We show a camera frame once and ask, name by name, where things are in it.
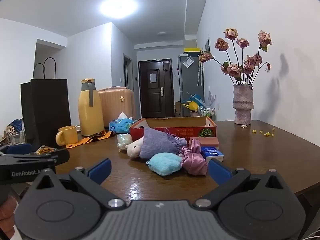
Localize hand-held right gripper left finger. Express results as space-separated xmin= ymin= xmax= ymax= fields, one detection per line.
xmin=30 ymin=158 xmax=127 ymax=209

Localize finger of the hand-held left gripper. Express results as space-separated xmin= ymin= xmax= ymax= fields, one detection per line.
xmin=0 ymin=148 xmax=70 ymax=167
xmin=0 ymin=143 xmax=33 ymax=156

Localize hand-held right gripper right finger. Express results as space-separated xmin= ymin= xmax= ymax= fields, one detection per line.
xmin=194 ymin=159 xmax=288 ymax=208

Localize small blue tissue packet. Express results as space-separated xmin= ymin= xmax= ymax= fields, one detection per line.
xmin=200 ymin=146 xmax=224 ymax=165

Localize pink sponge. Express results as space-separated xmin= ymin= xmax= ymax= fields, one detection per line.
xmin=188 ymin=137 xmax=220 ymax=148

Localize clear plastic bag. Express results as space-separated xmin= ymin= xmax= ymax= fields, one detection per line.
xmin=116 ymin=133 xmax=133 ymax=152

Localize white and yellow plush toy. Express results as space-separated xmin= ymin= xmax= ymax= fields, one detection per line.
xmin=125 ymin=139 xmax=145 ymax=159

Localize light blue fluffy pouch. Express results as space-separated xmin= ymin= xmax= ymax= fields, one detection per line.
xmin=146 ymin=152 xmax=183 ymax=176

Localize red cardboard box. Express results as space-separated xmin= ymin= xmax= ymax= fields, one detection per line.
xmin=129 ymin=116 xmax=217 ymax=141

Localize purple drawstring pouch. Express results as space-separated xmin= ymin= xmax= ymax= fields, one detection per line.
xmin=139 ymin=127 xmax=188 ymax=160

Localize person's left hand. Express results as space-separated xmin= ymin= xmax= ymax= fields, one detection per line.
xmin=0 ymin=197 xmax=17 ymax=239

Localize packet of nuts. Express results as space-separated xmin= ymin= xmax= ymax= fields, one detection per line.
xmin=35 ymin=145 xmax=56 ymax=155

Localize blue cloth bag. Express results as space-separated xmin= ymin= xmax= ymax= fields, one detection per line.
xmin=7 ymin=118 xmax=24 ymax=133

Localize yellow mug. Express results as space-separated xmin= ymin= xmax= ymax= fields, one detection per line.
xmin=55 ymin=125 xmax=79 ymax=147

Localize black paper bag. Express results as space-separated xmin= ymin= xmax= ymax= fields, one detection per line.
xmin=21 ymin=57 xmax=72 ymax=148

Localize blue tissue pack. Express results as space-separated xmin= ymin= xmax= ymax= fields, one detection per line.
xmin=109 ymin=112 xmax=138 ymax=134

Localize scattered yellow crumbs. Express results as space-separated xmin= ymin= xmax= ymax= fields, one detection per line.
xmin=252 ymin=128 xmax=276 ymax=138

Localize yellow thermos jug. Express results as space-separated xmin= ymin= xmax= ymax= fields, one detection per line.
xmin=78 ymin=78 xmax=105 ymax=137

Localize peach suitcase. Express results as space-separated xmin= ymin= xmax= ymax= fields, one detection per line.
xmin=97 ymin=87 xmax=136 ymax=128

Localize pink ceramic vase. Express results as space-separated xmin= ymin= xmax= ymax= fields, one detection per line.
xmin=232 ymin=84 xmax=254 ymax=125

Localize yellow watering can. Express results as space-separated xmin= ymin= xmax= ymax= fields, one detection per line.
xmin=181 ymin=101 xmax=198 ymax=111

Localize purple dried plant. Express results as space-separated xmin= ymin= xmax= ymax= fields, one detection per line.
xmin=207 ymin=86 xmax=217 ymax=108

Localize dark wooden door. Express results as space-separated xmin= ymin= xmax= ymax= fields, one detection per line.
xmin=138 ymin=59 xmax=174 ymax=119

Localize grey refrigerator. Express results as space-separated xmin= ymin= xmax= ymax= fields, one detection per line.
xmin=177 ymin=54 xmax=205 ymax=117

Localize dried pink roses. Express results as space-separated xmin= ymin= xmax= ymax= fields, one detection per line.
xmin=198 ymin=28 xmax=273 ymax=86

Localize round ceiling light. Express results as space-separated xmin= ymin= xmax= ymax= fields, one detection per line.
xmin=99 ymin=0 xmax=138 ymax=18

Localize orange strap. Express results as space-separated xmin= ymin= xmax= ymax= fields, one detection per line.
xmin=65 ymin=130 xmax=116 ymax=149

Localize wire basket of bottles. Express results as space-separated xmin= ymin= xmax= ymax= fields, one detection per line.
xmin=197 ymin=106 xmax=216 ymax=117

